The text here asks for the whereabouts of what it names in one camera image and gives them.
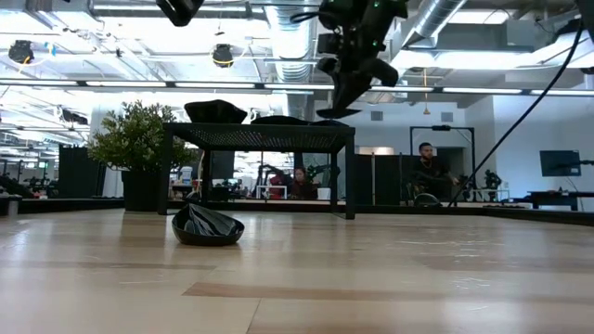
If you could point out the large black plastic plate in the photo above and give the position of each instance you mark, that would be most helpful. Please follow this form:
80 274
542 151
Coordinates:
215 113

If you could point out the small black mini plate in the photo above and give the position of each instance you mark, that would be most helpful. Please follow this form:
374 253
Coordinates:
336 113

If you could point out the dark wall monitor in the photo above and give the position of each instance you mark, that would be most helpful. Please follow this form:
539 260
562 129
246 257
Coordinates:
559 162

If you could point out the black partition panel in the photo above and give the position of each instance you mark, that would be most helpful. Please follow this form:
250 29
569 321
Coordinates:
385 181
76 171

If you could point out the grey bin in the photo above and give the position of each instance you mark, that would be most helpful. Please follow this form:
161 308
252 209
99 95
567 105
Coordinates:
9 206

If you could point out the white frame stand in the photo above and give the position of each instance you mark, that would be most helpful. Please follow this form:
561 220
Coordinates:
271 187

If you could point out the silver ribbed ventilation duct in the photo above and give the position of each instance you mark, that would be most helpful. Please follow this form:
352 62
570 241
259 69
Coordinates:
292 42

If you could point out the background black robot arm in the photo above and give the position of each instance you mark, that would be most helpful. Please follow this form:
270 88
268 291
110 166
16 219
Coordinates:
278 178

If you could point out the person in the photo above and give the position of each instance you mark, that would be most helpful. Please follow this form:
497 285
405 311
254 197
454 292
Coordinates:
300 188
429 174

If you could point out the black plant pot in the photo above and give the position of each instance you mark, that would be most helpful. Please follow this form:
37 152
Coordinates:
139 190

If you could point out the yellow hanging pendant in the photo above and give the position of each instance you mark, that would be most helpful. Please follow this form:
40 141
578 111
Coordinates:
426 110

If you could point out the black leaf shaped mini plate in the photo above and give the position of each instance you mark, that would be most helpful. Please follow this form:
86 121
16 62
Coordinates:
204 232

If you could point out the black frame stand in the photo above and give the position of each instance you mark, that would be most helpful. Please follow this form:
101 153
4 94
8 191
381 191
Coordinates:
441 127

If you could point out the black domed object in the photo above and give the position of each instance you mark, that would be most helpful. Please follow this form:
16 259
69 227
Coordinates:
427 200

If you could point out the dark desk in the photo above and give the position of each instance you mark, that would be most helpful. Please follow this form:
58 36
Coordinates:
557 195

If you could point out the green potted plant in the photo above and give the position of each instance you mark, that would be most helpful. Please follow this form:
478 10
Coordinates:
134 139

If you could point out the long ceiling light strip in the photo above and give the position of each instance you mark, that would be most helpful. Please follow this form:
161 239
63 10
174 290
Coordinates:
213 85

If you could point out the black mesh rack table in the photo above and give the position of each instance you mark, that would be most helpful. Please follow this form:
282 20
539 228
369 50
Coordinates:
260 137

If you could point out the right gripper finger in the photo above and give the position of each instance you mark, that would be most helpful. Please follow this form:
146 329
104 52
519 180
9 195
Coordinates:
362 90
342 93

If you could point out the grey wall vent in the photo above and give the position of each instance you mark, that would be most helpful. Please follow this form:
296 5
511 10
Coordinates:
447 117
377 116

